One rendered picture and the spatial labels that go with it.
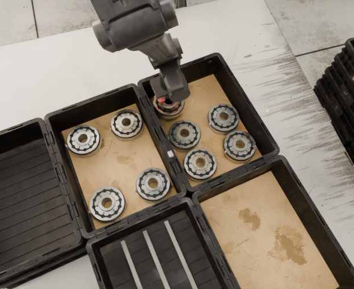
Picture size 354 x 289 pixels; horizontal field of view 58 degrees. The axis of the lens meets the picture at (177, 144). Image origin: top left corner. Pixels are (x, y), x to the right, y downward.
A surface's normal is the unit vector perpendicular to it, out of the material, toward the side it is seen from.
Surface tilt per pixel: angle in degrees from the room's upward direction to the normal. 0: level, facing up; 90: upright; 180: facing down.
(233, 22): 0
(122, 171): 0
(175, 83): 16
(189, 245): 0
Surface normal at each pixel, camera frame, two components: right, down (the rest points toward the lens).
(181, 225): 0.02, -0.39
